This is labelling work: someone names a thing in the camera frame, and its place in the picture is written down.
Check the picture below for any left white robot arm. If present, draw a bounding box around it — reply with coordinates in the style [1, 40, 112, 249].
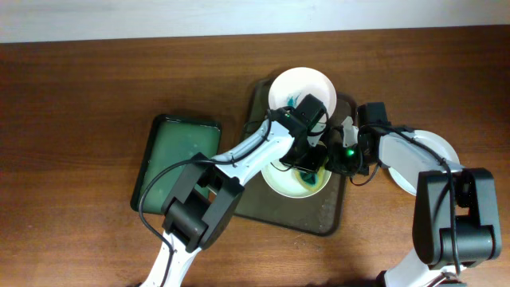
[138, 94, 328, 286]

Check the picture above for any pale grey-blue plate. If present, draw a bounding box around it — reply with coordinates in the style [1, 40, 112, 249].
[379, 130, 463, 195]

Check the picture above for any green and yellow sponge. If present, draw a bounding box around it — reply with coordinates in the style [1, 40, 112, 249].
[293, 170, 324, 189]

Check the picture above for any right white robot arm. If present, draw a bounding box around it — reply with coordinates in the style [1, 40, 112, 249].
[325, 102, 502, 287]

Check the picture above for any dark brown serving tray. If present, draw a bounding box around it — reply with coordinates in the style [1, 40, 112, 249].
[235, 77, 357, 237]

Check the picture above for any white plate pink rim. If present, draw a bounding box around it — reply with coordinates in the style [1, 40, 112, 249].
[268, 67, 337, 136]

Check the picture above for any green rectangular tray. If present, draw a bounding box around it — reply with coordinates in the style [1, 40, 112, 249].
[130, 114, 222, 211]

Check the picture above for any white plate green stain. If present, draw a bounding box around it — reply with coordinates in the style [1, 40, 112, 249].
[261, 160, 332, 199]

